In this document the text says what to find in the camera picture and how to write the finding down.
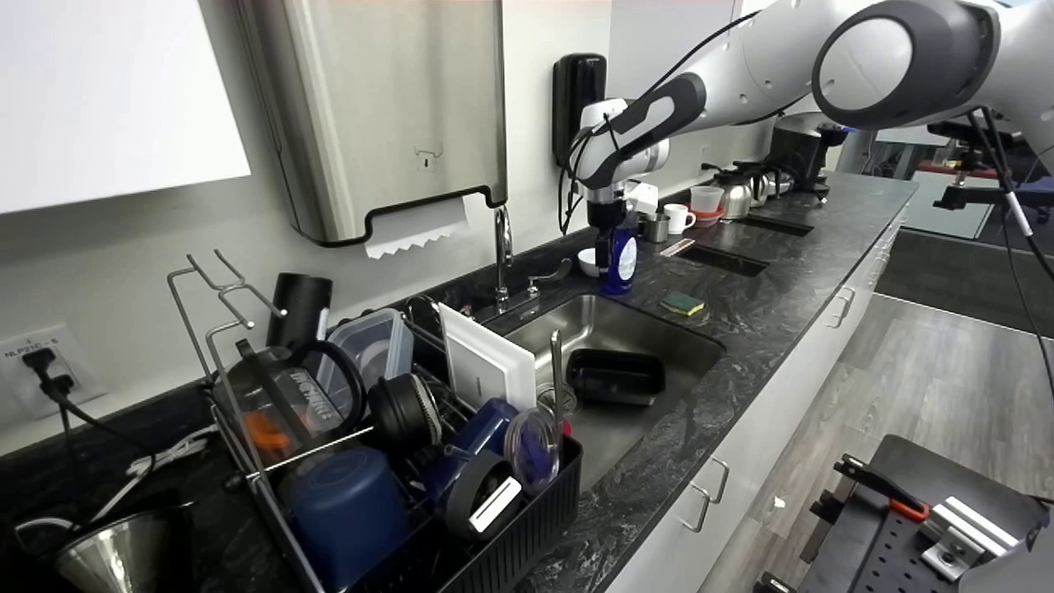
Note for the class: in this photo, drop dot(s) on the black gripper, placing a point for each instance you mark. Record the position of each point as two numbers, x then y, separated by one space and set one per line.
608 209

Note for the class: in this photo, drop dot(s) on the dark floor mat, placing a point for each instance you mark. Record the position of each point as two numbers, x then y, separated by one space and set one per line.
966 283

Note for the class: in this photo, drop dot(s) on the steel funnel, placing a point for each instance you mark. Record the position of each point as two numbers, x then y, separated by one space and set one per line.
119 556

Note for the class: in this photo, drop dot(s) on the black dish rack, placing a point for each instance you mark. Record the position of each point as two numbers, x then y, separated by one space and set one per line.
527 530

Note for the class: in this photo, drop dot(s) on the black wall soap dispenser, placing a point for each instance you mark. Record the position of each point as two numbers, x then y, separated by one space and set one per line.
572 86

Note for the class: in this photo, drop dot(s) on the small white bowl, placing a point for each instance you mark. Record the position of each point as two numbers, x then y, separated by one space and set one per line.
586 270

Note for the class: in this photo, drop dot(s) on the black plastic food container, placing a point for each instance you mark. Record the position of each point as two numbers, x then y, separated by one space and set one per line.
613 381

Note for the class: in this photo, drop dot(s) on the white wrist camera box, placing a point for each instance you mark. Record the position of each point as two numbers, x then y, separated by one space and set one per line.
645 198

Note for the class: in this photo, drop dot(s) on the black cylinder cup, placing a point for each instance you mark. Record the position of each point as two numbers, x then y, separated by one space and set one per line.
299 314

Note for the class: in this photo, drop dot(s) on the white paper towel sheet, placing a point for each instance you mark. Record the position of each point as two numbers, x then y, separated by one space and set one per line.
423 233

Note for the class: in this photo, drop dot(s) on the black counter mat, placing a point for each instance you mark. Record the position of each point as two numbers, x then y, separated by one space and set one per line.
778 221
726 263

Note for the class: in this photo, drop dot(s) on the white wall outlet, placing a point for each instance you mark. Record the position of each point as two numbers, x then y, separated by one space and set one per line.
79 368

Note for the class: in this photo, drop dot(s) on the black perforated table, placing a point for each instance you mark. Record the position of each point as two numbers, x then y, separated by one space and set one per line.
976 483

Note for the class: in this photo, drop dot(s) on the blue round lid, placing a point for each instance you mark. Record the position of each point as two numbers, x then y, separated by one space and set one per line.
536 449

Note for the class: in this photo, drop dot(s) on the large blue cup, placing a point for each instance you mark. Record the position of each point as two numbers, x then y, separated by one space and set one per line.
343 516

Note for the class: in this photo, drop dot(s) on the chrome gooseneck faucet spout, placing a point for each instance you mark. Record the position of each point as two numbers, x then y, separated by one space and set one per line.
502 253

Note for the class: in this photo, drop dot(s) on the small blue cup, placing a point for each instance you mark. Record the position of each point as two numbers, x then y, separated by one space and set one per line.
478 434

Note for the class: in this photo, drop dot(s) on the red plastic cup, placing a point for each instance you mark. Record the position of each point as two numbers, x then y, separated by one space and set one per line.
568 430

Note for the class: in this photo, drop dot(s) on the blue dish soap bottle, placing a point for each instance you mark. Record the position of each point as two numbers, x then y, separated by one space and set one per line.
625 270

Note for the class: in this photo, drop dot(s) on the white mug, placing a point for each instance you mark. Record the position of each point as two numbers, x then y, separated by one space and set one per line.
678 218

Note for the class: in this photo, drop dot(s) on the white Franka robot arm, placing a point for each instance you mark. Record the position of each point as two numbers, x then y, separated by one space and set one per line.
769 62

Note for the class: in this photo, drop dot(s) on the stainless steel sink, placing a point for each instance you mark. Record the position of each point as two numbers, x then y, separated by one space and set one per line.
646 333

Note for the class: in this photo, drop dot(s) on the black round lid white label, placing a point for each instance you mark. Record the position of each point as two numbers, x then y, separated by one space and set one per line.
483 497

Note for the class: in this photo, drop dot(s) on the green yellow sponge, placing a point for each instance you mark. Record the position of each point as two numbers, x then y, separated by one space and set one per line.
682 304

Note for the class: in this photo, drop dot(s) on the steel paper towel dispenser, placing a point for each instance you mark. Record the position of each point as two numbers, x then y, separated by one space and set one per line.
382 111

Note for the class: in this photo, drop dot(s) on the white square board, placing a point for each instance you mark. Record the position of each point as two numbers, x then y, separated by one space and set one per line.
483 368

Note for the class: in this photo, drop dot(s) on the black camera stand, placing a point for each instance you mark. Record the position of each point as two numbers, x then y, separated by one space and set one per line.
976 132

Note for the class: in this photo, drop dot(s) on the clear measuring cup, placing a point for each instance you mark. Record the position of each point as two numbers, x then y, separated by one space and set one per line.
708 202

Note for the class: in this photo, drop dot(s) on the clear container blue rim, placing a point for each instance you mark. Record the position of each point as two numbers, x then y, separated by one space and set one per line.
372 348

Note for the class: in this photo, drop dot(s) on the white upper cabinet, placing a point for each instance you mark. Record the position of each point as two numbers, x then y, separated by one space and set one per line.
109 101

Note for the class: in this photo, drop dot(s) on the black coffee machine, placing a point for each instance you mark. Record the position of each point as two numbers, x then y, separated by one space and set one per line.
808 152

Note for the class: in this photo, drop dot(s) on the clear jar black rim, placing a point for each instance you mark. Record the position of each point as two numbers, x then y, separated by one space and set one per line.
299 400

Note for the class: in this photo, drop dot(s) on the white lower cabinets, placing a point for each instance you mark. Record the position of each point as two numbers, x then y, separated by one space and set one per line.
759 439

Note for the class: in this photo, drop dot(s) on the small steel kettle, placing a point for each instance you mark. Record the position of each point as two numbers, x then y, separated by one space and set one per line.
740 202

